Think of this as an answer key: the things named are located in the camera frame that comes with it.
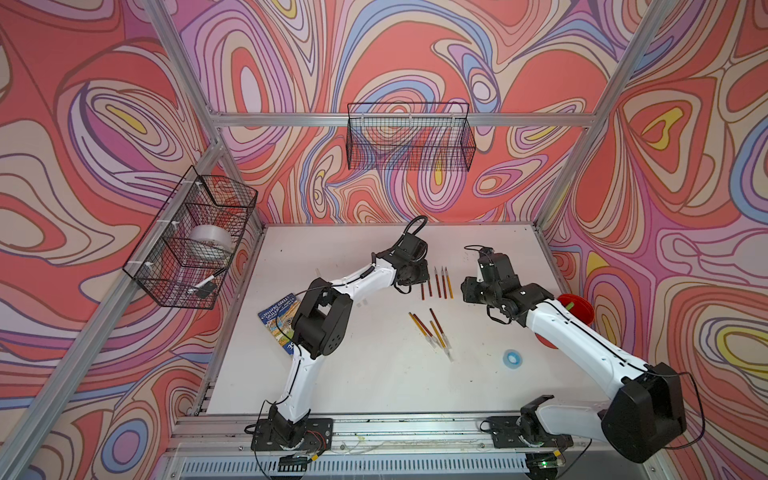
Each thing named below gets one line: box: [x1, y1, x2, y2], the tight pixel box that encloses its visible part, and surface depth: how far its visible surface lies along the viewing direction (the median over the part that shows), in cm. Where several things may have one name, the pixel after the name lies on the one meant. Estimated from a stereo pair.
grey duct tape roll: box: [186, 224, 233, 260], surface depth 74 cm
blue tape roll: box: [502, 349, 523, 369], surface depth 87 cm
